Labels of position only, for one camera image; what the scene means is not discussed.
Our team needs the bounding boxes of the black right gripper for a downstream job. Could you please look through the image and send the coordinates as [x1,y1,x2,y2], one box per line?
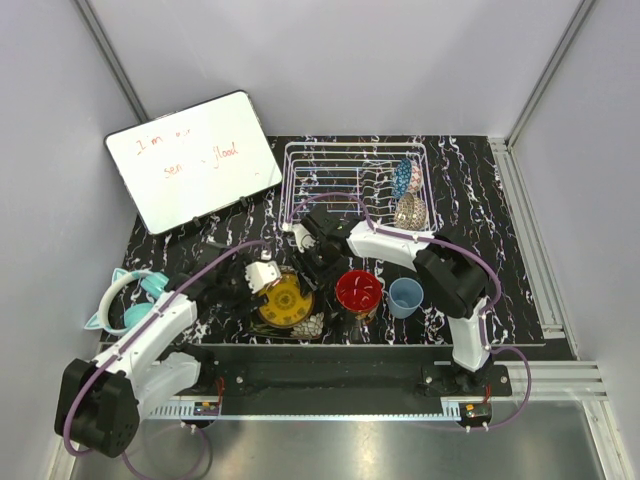
[288,240,338,300]

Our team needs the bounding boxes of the beige red patterned bowl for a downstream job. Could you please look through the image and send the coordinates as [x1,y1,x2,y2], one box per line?
[394,193,427,231]

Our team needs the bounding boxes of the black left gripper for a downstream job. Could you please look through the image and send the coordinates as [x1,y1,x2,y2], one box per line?
[217,255,268,320]

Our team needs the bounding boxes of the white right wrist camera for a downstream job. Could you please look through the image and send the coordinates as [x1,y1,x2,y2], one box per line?
[282,222,320,253]

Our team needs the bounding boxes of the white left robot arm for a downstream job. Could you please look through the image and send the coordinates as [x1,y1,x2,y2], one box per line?
[54,254,231,458]

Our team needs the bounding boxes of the teal cat ear headphones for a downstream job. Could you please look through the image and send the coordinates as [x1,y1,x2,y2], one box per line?
[82,267,176,337]

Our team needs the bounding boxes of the light blue plastic cup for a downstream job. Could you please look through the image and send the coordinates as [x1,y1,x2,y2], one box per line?
[388,277,424,319]

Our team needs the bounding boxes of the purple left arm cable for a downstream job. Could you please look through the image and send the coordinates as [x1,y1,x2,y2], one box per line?
[64,239,274,480]

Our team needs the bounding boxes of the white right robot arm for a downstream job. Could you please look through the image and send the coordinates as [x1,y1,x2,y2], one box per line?
[283,207,496,397]

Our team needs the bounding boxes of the blue patterned bowl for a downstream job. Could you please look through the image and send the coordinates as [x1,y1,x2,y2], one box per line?
[392,158,413,199]

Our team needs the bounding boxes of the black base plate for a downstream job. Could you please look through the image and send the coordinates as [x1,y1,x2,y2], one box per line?
[184,344,512,417]

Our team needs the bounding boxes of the black floral square plate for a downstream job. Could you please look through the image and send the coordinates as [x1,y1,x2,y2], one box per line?
[248,266,326,340]

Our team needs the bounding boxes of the white wire dish rack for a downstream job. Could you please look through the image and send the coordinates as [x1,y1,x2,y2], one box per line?
[278,141,442,231]

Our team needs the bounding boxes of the yellow round plate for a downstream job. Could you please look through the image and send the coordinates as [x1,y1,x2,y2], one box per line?
[258,273,315,329]

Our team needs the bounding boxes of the white whiteboard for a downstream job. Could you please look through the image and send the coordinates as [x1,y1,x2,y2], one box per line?
[105,90,282,235]

